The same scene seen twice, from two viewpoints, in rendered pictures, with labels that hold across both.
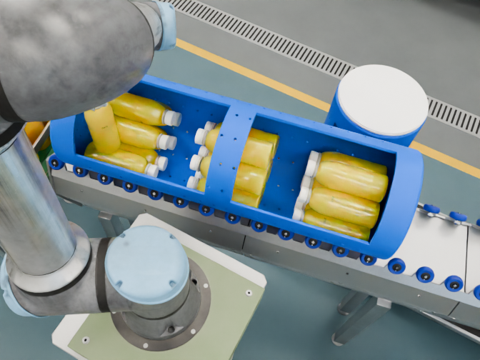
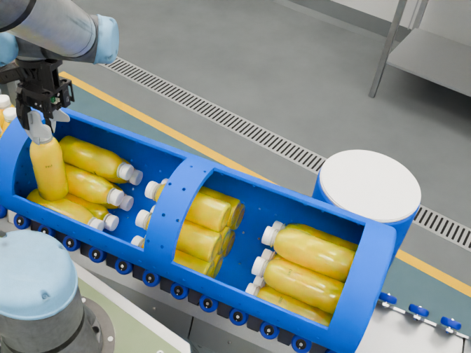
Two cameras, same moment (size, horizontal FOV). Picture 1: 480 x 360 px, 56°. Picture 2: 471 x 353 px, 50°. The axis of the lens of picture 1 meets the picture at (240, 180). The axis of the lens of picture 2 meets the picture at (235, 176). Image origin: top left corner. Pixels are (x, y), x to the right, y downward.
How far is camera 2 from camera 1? 0.23 m
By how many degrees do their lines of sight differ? 16
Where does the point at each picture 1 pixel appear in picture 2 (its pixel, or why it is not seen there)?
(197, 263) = (107, 313)
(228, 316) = not seen: outside the picture
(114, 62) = not seen: outside the picture
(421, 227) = (405, 333)
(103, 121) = (48, 159)
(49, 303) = not seen: outside the picture
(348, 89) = (332, 170)
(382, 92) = (369, 177)
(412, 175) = (380, 248)
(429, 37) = (452, 159)
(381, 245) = (340, 331)
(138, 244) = (17, 247)
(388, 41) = (406, 157)
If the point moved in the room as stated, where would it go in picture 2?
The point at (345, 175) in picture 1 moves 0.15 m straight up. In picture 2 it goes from (305, 244) to (320, 193)
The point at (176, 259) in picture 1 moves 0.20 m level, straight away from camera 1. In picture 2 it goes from (57, 270) to (75, 162)
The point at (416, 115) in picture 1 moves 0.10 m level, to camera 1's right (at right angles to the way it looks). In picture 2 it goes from (406, 204) to (444, 212)
